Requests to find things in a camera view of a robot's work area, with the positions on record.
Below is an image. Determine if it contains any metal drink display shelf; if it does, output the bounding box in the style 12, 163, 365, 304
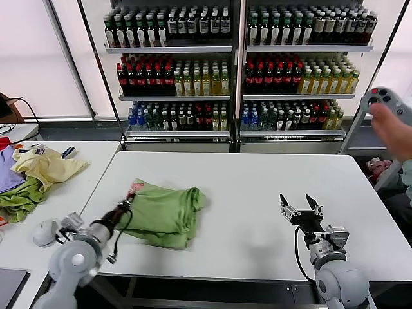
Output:
239, 0, 379, 155
102, 0, 241, 155

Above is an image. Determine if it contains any brown cardboard box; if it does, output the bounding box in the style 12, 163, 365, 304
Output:
0, 92, 26, 123

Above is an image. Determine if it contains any green towel garment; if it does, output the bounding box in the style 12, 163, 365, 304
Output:
0, 176, 49, 225

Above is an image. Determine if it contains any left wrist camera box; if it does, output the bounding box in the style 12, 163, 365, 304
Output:
59, 212, 85, 234

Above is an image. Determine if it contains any green-cap white-label tea bottle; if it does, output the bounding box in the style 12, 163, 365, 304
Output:
280, 14, 292, 46
104, 15, 116, 48
145, 15, 157, 48
135, 15, 147, 48
302, 14, 314, 46
115, 15, 126, 48
291, 14, 303, 46
125, 15, 136, 48
269, 14, 281, 46
156, 15, 168, 48
259, 14, 270, 46
248, 14, 259, 46

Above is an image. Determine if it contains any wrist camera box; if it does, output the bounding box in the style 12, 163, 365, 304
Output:
59, 212, 85, 234
324, 225, 350, 251

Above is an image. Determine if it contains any light green polo shirt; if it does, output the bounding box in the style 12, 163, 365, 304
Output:
115, 178, 207, 249

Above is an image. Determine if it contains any black monitor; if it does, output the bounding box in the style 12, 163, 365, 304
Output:
0, 95, 13, 118

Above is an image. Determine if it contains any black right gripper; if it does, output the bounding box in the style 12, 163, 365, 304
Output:
279, 193, 324, 234

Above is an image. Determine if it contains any pale yellow shirt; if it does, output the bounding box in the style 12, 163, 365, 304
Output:
10, 147, 91, 194

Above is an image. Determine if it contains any pink clothes pile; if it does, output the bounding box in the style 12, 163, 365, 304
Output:
366, 156, 394, 185

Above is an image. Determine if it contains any person hand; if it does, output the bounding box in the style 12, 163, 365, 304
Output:
370, 103, 412, 161

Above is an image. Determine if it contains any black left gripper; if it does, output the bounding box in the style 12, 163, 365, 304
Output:
110, 189, 140, 227

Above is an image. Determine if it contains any dark bottle black-white label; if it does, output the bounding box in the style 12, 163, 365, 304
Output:
167, 8, 178, 40
220, 8, 231, 40
198, 8, 210, 40
177, 8, 188, 40
187, 8, 198, 40
209, 8, 221, 40

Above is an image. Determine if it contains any dark clothes pile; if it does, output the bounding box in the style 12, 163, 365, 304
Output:
376, 178, 412, 241

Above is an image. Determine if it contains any black slanted metal pole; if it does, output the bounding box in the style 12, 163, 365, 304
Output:
77, 0, 126, 142

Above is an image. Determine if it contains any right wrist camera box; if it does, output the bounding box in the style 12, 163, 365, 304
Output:
324, 225, 350, 251

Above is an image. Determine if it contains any purple garment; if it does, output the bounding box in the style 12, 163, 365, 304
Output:
0, 145, 26, 194

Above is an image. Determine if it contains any white computer mouse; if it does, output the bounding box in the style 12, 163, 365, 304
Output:
33, 218, 61, 248

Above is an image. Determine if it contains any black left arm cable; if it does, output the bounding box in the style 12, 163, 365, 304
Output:
108, 205, 135, 265

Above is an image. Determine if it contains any dark bottle beige label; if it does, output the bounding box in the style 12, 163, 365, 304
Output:
313, 11, 324, 44
335, 11, 346, 44
346, 11, 357, 44
357, 11, 368, 44
324, 11, 335, 44
367, 11, 378, 44

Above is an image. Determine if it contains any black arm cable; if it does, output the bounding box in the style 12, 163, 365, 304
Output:
293, 225, 318, 283
108, 205, 135, 265

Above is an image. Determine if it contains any white metal frame table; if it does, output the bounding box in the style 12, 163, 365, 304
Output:
340, 106, 412, 194

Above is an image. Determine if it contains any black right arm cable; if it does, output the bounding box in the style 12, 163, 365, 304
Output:
293, 225, 318, 283

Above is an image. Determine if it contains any grey laptop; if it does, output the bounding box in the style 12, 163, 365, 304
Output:
0, 268, 30, 309

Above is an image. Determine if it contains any grey handheld controller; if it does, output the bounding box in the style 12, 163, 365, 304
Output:
359, 86, 412, 126

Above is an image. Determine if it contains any grey teal garment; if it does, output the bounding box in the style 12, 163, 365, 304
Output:
400, 159, 412, 199

